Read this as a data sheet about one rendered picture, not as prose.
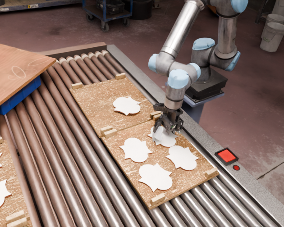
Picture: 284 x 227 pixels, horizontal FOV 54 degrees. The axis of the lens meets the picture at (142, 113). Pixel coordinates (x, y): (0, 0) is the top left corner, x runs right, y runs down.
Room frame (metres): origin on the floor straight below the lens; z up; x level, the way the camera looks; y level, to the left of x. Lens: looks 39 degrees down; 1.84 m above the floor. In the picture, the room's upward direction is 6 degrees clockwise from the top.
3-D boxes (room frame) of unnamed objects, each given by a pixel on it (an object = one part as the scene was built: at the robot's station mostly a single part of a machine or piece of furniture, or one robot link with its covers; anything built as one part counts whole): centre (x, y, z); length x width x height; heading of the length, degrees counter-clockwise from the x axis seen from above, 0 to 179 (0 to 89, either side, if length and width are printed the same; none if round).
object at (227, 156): (0.89, -0.40, 0.92); 0.06 x 0.06 x 0.01; 35
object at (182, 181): (0.84, -0.09, 0.93); 0.41 x 0.35 x 0.02; 35
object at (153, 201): (0.61, -0.09, 0.95); 0.06 x 0.02 x 0.03; 125
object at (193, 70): (1.03, -0.16, 1.24); 0.11 x 0.11 x 0.08; 60
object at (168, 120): (0.93, -0.13, 1.08); 0.09 x 0.08 x 0.12; 35
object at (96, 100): (1.18, 0.15, 0.93); 0.41 x 0.35 x 0.02; 34
